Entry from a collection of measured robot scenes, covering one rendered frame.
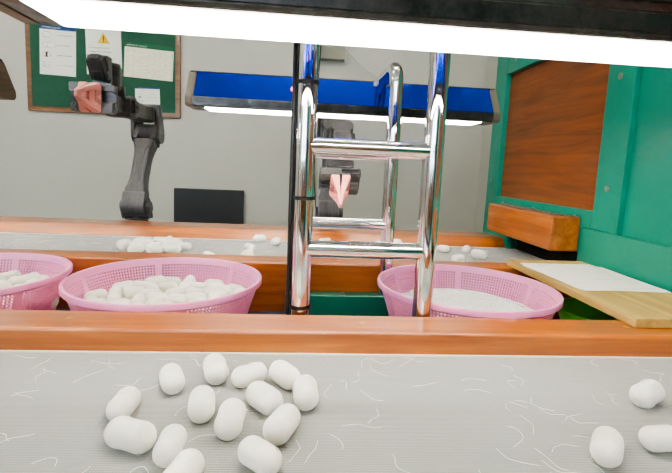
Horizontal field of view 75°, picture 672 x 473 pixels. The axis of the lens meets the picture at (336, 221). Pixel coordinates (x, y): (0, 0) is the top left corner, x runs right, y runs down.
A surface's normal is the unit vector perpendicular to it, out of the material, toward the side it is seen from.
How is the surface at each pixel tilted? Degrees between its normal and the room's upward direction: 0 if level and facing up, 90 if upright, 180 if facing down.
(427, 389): 0
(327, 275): 90
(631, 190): 90
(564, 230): 90
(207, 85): 58
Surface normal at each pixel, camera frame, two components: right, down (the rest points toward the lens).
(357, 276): 0.07, 0.13
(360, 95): 0.09, -0.42
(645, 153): -1.00, -0.04
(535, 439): 0.04, -0.99
